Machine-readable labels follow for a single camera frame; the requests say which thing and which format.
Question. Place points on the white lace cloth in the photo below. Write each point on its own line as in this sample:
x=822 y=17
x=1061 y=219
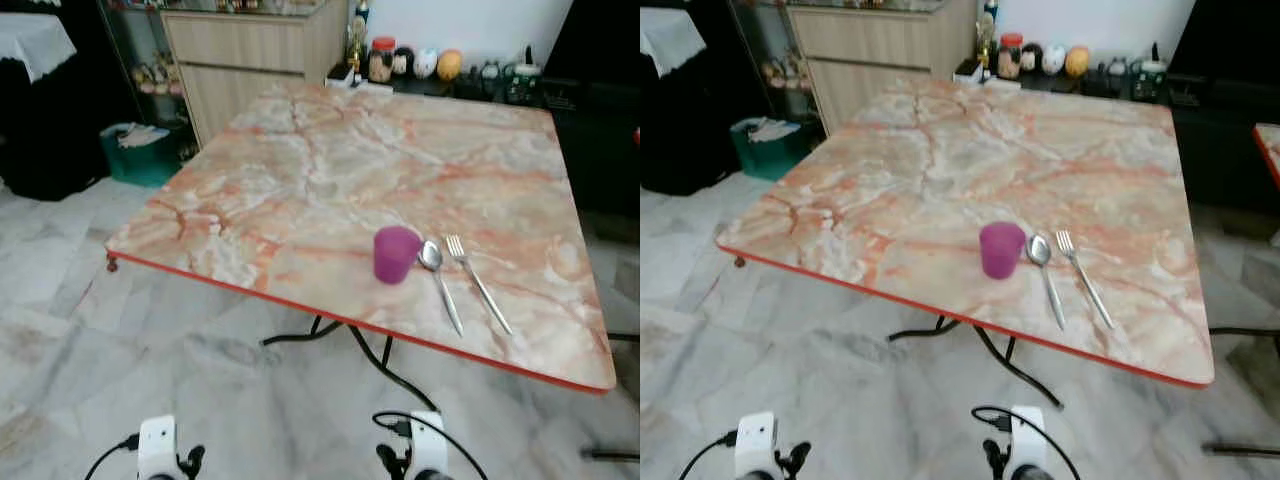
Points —
x=668 y=38
x=35 y=42

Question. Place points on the gold trophy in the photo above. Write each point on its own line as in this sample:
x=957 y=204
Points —
x=356 y=40
x=986 y=38

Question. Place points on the glass display cabinet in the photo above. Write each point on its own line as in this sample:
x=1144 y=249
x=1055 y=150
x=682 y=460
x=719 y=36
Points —
x=780 y=65
x=150 y=70

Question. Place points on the silver metal fork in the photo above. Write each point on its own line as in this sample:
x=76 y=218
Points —
x=478 y=284
x=1084 y=276

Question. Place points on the green plastic basket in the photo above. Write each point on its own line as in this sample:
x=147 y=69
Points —
x=140 y=165
x=770 y=158

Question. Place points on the marble pattern folding table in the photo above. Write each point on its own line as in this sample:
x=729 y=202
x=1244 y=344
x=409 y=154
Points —
x=330 y=180
x=930 y=170

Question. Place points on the black dark furniture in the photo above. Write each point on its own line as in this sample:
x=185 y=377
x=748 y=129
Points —
x=690 y=125
x=50 y=130

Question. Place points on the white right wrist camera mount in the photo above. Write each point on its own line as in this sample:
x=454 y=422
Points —
x=429 y=442
x=1028 y=438

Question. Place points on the purple plastic cup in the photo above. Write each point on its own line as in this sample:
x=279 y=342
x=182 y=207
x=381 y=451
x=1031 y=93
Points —
x=1001 y=251
x=396 y=256

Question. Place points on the light wooden cabinet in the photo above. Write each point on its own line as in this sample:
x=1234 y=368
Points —
x=250 y=60
x=870 y=55

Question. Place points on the red lid glass jar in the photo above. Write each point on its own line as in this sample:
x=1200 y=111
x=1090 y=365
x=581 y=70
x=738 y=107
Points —
x=1010 y=58
x=381 y=62

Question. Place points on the silver metal spoon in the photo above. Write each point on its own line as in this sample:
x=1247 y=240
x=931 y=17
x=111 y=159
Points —
x=1039 y=250
x=431 y=256

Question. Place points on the black tall furniture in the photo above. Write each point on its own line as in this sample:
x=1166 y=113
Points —
x=595 y=100
x=1225 y=100

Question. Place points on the red edged marble table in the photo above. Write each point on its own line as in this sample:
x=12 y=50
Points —
x=1270 y=150

